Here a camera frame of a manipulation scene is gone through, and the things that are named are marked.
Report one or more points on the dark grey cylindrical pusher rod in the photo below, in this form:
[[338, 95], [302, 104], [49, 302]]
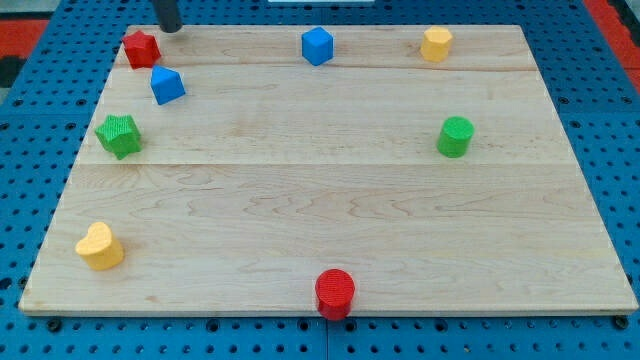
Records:
[[168, 15]]

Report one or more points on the blue cube block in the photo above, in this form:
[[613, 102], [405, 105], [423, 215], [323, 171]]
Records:
[[317, 46]]

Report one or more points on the red star block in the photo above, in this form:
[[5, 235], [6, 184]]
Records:
[[141, 50]]

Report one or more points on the blue triangular prism block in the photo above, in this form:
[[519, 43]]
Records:
[[166, 84]]

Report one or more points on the green star block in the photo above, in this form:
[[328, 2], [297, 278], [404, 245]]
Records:
[[119, 135]]

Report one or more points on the light wooden board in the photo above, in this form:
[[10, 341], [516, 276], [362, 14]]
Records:
[[270, 170]]

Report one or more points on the yellow heart block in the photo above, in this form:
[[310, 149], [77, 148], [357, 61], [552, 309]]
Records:
[[99, 248]]

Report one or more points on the yellow hexagon block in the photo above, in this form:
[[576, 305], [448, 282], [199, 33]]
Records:
[[436, 44]]

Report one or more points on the green cylinder block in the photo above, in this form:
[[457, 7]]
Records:
[[455, 136]]

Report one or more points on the red cylinder block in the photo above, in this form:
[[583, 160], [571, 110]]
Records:
[[334, 290]]

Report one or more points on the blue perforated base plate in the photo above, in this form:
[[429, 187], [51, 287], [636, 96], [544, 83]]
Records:
[[47, 111]]

